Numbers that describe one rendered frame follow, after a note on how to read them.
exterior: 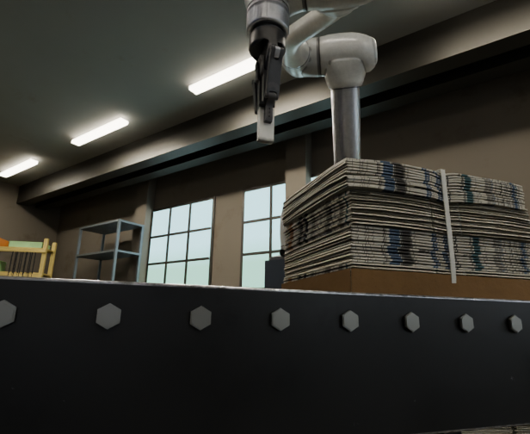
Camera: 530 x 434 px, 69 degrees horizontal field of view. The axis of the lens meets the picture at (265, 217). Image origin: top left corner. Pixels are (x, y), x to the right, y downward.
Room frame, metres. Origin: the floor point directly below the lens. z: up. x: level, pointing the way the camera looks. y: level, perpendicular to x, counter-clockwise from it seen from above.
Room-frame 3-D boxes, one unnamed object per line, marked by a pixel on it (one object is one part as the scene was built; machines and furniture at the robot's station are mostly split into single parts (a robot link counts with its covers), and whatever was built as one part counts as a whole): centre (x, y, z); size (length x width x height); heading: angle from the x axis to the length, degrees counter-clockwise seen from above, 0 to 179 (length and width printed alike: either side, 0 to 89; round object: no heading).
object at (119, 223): (6.38, 2.63, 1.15); 1.15 x 0.49 x 2.29; 55
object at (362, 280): (0.72, -0.16, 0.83); 0.29 x 0.16 x 0.04; 18
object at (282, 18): (0.66, 0.00, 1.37); 0.09 x 0.09 x 0.06
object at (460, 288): (0.75, -0.26, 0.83); 0.28 x 0.06 x 0.04; 18
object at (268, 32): (0.66, 0.00, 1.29); 0.08 x 0.07 x 0.09; 19
